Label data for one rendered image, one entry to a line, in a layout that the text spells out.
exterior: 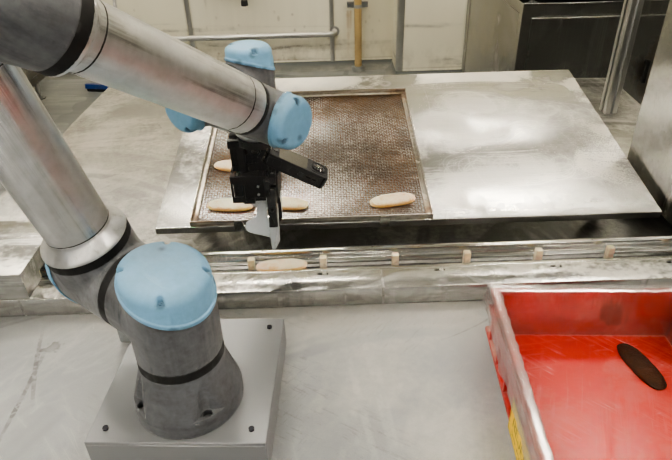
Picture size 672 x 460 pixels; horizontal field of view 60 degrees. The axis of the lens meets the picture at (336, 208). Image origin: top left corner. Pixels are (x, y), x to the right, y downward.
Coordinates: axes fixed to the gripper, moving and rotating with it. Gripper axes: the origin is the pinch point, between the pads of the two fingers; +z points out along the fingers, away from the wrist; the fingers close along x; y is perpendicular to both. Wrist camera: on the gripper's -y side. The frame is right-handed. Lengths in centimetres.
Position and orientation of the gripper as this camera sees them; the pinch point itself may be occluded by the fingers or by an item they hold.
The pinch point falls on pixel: (279, 231)
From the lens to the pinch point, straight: 110.4
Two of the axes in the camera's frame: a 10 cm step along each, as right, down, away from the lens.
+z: 0.3, 8.5, 5.3
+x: 0.2, 5.3, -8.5
